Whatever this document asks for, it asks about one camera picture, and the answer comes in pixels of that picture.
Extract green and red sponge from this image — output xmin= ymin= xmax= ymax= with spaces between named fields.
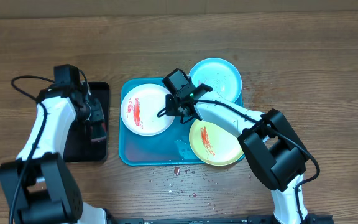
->
xmin=90 ymin=122 xmax=107 ymax=142

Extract white plate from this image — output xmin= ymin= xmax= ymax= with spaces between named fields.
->
xmin=121 ymin=83 xmax=175 ymax=136

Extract yellow green plate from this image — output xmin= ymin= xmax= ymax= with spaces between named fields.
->
xmin=189 ymin=120 xmax=244 ymax=166

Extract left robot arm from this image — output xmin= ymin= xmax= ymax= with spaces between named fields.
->
xmin=0 ymin=64 xmax=115 ymax=223

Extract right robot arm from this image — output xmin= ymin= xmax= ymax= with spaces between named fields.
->
xmin=158 ymin=68 xmax=312 ymax=223

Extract black plastic tray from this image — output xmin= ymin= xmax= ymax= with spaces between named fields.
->
xmin=63 ymin=82 xmax=110 ymax=162

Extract teal plastic tray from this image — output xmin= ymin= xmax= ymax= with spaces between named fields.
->
xmin=118 ymin=77 xmax=245 ymax=167

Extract light blue plate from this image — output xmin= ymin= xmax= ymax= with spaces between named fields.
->
xmin=189 ymin=58 xmax=242 ymax=103

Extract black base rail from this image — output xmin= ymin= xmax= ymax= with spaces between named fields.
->
xmin=112 ymin=214 xmax=334 ymax=224

